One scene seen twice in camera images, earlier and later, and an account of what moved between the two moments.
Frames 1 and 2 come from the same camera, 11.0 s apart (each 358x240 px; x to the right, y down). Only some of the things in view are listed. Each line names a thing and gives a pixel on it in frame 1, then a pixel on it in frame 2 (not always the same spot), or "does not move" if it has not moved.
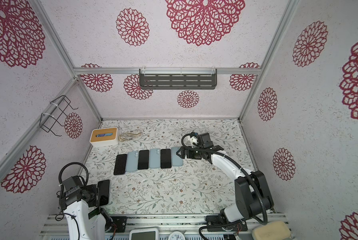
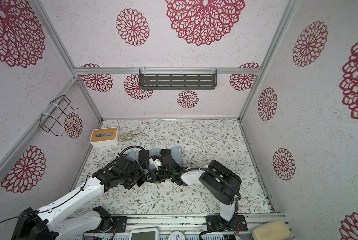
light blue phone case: x=176 y=161 does not move
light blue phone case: x=154 y=159 does not move
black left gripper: x=93 y=187 to x=138 y=172
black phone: x=143 y=159 does not move
